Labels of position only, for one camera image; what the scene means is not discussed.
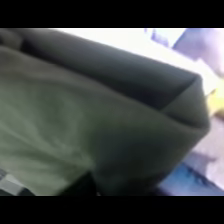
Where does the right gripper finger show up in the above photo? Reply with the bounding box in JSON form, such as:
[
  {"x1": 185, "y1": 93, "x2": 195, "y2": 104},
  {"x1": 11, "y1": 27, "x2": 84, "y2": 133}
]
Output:
[{"x1": 61, "y1": 169, "x2": 100, "y2": 197}]

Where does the dark green shirt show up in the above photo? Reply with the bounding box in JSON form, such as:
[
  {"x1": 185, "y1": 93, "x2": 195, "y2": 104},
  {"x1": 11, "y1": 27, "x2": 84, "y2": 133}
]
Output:
[{"x1": 0, "y1": 27, "x2": 212, "y2": 197}]

